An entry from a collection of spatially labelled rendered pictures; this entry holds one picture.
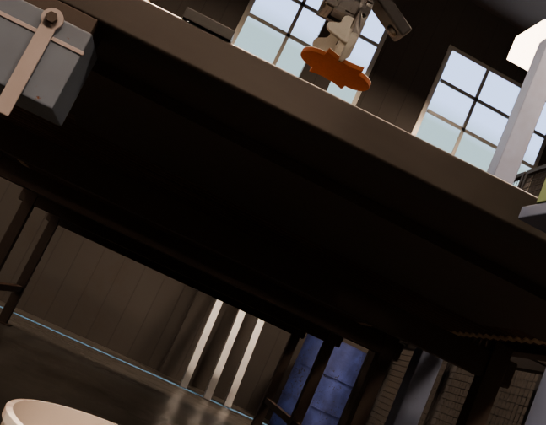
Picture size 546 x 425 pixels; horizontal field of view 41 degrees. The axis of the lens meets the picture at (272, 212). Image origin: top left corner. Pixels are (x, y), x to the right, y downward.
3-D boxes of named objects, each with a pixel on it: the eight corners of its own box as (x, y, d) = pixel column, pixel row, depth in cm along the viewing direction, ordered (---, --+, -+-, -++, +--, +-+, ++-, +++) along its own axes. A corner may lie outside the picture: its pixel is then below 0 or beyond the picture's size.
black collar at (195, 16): (230, 40, 103) (235, 30, 103) (181, 16, 102) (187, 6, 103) (225, 58, 111) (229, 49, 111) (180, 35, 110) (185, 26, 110)
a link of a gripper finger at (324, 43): (300, 63, 138) (323, 18, 135) (328, 78, 139) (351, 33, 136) (301, 65, 135) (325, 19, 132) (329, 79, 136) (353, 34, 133)
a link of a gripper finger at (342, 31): (316, 49, 125) (328, 15, 130) (346, 64, 125) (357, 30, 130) (323, 37, 122) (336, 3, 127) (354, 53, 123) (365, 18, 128)
